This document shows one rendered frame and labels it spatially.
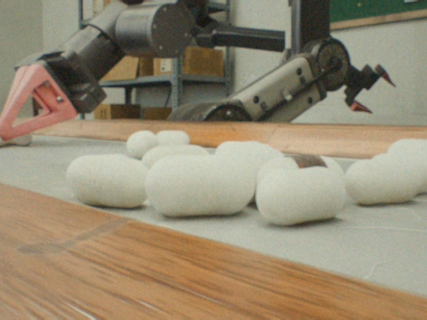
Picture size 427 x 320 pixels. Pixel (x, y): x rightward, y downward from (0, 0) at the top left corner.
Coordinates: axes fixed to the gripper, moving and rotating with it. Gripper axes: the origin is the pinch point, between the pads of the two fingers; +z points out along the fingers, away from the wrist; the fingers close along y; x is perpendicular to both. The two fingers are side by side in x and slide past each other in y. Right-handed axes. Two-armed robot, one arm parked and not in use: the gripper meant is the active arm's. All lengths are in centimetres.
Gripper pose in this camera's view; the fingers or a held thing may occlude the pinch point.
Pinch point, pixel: (5, 131)
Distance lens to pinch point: 55.0
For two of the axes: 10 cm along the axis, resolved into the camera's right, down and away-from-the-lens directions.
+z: -5.5, 6.9, -4.7
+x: 4.6, 7.2, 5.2
